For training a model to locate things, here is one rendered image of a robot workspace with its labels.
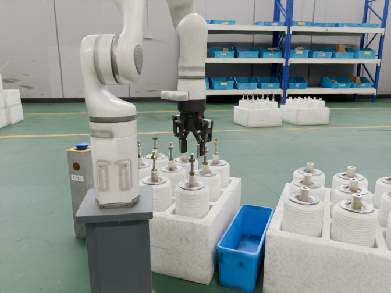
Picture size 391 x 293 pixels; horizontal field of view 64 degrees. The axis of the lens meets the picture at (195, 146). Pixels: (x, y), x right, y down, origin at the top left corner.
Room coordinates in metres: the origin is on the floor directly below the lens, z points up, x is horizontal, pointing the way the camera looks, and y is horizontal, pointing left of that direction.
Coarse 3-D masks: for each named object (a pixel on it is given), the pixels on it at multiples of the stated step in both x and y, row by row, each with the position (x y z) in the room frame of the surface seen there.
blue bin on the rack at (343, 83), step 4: (324, 80) 6.13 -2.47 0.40; (328, 80) 5.98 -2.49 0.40; (336, 80) 6.33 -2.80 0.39; (340, 80) 6.20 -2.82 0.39; (344, 80) 6.07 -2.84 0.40; (348, 80) 5.98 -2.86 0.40; (320, 84) 6.27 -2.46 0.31; (324, 84) 6.12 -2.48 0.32; (328, 84) 5.98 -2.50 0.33; (332, 84) 5.84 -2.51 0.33; (336, 84) 5.82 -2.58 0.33; (340, 84) 5.83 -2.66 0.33; (344, 84) 5.84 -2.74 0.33; (348, 84) 5.85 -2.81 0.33; (332, 88) 5.84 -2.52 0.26; (336, 88) 5.84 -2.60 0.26; (340, 88) 5.85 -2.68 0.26; (344, 88) 5.86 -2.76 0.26; (348, 88) 5.87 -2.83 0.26
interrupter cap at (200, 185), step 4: (196, 180) 0.86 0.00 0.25; (180, 184) 0.83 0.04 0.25; (184, 184) 0.83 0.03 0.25; (196, 184) 0.84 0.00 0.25; (200, 184) 0.83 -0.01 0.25; (204, 184) 0.83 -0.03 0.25; (184, 188) 0.80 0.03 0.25; (188, 188) 0.80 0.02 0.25; (192, 188) 0.80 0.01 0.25; (196, 188) 0.80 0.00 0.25; (200, 188) 0.80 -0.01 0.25
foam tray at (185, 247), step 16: (224, 192) 0.95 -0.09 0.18; (240, 192) 1.09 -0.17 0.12; (224, 208) 0.87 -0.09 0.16; (160, 224) 0.78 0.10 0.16; (176, 224) 0.76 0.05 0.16; (192, 224) 0.75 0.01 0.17; (208, 224) 0.74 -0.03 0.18; (224, 224) 0.87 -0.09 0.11; (160, 240) 0.78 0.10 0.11; (176, 240) 0.76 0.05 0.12; (192, 240) 0.75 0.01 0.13; (208, 240) 0.73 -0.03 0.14; (160, 256) 0.78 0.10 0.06; (176, 256) 0.76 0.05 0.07; (192, 256) 0.75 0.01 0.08; (208, 256) 0.73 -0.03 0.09; (160, 272) 0.78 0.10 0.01; (176, 272) 0.76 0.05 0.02; (192, 272) 0.75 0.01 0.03; (208, 272) 0.73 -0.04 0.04
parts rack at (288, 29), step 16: (288, 0) 5.67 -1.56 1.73; (368, 0) 6.47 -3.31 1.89; (288, 16) 5.67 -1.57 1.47; (384, 16) 5.93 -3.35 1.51; (208, 32) 6.05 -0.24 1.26; (224, 32) 6.10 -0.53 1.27; (240, 32) 6.14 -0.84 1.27; (256, 32) 6.18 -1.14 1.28; (272, 32) 6.23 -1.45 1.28; (288, 32) 5.67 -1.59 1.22; (304, 32) 6.32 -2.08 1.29; (320, 32) 6.35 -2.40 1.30; (336, 32) 6.35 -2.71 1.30; (352, 32) 5.83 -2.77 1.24; (368, 32) 5.87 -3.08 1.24; (384, 32) 5.92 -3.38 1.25; (288, 48) 5.68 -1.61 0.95; (272, 64) 6.23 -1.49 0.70; (288, 64) 5.67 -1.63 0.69; (272, 96) 6.23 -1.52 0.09
